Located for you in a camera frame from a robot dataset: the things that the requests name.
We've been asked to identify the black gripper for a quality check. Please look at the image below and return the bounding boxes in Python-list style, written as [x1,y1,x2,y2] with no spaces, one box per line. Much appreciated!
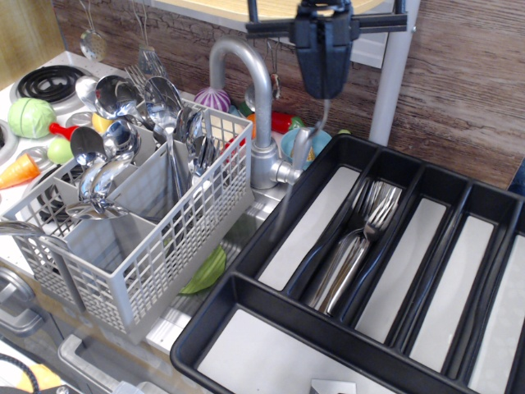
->
[245,1,407,99]

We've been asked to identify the silver fork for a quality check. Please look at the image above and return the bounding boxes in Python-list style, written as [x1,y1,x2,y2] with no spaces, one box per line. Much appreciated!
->
[318,183,402,315]
[125,66,147,94]
[270,98,331,241]

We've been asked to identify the silver forks stack in tray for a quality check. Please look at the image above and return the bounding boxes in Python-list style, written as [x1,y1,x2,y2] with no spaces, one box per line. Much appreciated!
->
[308,178,394,315]

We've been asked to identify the silver fork behind spoons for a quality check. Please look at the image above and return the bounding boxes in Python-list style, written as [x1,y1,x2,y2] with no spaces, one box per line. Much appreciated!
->
[125,66,147,94]

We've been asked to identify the black cutlery tray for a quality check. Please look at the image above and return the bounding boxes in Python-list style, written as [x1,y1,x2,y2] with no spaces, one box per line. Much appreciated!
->
[170,135,524,393]

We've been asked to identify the grey plastic cutlery basket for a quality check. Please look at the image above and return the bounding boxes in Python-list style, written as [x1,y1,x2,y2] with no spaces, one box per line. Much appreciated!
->
[2,108,253,343]

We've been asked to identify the grey metal pole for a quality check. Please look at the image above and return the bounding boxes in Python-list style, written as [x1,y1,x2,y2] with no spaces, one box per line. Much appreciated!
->
[368,0,421,146]

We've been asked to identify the light wooden shelf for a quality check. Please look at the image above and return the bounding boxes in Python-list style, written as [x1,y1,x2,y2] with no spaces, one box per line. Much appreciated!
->
[151,0,386,26]

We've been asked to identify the red toy pepper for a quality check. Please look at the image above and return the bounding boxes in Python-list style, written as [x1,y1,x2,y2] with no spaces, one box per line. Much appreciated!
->
[247,112,305,139]

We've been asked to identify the purple toy onion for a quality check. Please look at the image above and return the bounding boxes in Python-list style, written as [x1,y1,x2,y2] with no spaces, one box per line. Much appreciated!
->
[194,87,231,112]

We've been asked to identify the silver toy faucet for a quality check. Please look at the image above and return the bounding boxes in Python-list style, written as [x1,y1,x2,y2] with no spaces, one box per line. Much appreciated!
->
[208,37,304,190]

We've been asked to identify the silver spoons in right compartment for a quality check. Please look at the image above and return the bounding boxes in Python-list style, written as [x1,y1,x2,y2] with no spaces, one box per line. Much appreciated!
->
[176,106,218,186]

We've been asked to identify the large silver spoon centre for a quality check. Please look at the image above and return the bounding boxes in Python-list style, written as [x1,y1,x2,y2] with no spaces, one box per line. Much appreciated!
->
[144,76,185,201]

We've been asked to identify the large silver spoon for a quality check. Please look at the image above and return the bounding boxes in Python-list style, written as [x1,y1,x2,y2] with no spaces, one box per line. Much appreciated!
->
[95,75,155,131]
[144,76,185,201]

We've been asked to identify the hanging silver spatula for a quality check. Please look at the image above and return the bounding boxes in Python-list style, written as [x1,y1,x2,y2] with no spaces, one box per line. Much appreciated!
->
[132,1,167,78]

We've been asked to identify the large silver spoon left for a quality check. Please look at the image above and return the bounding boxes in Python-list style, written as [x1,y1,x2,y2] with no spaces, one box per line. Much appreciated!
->
[95,75,155,131]

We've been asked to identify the silver spoon middle left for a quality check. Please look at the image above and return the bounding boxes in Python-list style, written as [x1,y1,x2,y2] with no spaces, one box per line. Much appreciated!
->
[103,120,141,163]

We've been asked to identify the hanging silver skimmer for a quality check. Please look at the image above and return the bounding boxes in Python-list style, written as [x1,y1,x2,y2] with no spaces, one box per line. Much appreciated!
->
[80,1,107,62]

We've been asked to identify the yellow toy lemon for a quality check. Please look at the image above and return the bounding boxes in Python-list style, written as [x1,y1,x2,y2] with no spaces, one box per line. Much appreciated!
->
[91,112,113,135]

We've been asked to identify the silver spoon far left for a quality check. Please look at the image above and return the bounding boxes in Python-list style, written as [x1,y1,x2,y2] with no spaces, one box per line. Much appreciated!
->
[75,76,98,112]

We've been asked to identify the green toy leaf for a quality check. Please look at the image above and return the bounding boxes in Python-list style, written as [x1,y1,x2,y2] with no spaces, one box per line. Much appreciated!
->
[180,245,226,296]

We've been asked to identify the black stove burner coil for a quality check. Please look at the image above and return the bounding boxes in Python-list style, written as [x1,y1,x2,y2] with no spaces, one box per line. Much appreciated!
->
[16,65,86,103]

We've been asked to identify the silver spoon low front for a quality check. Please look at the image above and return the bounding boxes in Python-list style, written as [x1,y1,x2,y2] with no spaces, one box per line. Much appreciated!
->
[66,160,130,220]

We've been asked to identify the small green toy fruit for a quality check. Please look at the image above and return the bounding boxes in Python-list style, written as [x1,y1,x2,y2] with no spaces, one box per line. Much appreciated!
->
[47,137,74,165]

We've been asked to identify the green toy cabbage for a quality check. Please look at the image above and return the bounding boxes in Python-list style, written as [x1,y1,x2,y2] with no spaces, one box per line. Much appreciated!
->
[7,98,57,140]

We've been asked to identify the orange toy carrot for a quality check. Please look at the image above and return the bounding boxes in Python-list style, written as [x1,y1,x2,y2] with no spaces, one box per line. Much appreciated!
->
[1,153,41,190]

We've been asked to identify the yellow toy bottom left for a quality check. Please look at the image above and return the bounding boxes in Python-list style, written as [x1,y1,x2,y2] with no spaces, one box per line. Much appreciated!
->
[16,364,62,393]

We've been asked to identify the silver faucet handle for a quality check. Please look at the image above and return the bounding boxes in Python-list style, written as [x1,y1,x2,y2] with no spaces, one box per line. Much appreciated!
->
[292,127,312,171]

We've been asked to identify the red toy handle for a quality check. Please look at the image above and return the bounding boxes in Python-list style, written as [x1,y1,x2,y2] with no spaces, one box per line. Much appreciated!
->
[48,122,79,141]

